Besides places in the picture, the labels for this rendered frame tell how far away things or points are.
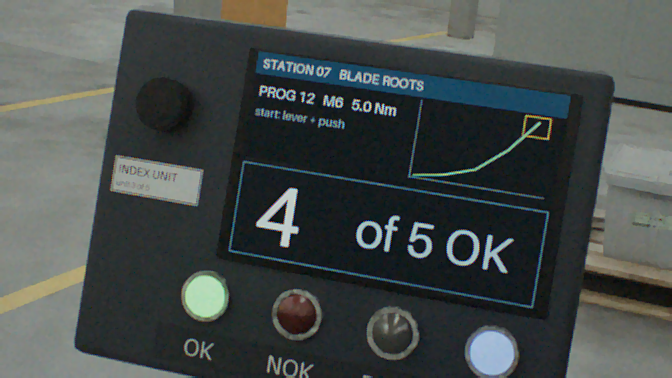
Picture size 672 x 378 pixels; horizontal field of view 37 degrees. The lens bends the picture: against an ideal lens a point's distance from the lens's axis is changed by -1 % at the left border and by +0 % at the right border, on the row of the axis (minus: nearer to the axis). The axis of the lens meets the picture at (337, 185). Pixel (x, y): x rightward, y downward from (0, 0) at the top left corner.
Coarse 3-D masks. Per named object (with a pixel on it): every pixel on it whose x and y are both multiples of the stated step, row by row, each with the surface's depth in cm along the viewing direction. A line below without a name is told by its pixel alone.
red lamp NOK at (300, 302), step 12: (300, 288) 52; (276, 300) 52; (288, 300) 52; (300, 300) 52; (312, 300) 52; (276, 312) 52; (288, 312) 52; (300, 312) 51; (312, 312) 52; (276, 324) 52; (288, 324) 52; (300, 324) 51; (312, 324) 52; (288, 336) 52; (300, 336) 52; (312, 336) 52
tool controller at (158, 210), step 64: (128, 64) 55; (192, 64) 54; (256, 64) 53; (320, 64) 52; (384, 64) 52; (448, 64) 51; (512, 64) 50; (128, 128) 55; (192, 128) 54; (256, 128) 53; (320, 128) 52; (384, 128) 51; (448, 128) 51; (512, 128) 50; (576, 128) 49; (128, 192) 54; (192, 192) 54; (384, 192) 51; (448, 192) 51; (512, 192) 50; (576, 192) 49; (128, 256) 54; (192, 256) 54; (320, 256) 52; (384, 256) 51; (448, 256) 51; (512, 256) 50; (576, 256) 49; (128, 320) 54; (192, 320) 54; (256, 320) 53; (448, 320) 51; (512, 320) 50
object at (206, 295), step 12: (192, 276) 53; (204, 276) 53; (216, 276) 53; (192, 288) 53; (204, 288) 53; (216, 288) 53; (228, 288) 53; (192, 300) 53; (204, 300) 52; (216, 300) 53; (228, 300) 53; (192, 312) 53; (204, 312) 53; (216, 312) 53
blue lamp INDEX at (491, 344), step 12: (480, 336) 50; (492, 336) 50; (504, 336) 50; (468, 348) 50; (480, 348) 49; (492, 348) 49; (504, 348) 49; (516, 348) 50; (468, 360) 50; (480, 360) 49; (492, 360) 49; (504, 360) 49; (516, 360) 50; (480, 372) 50; (492, 372) 49; (504, 372) 50
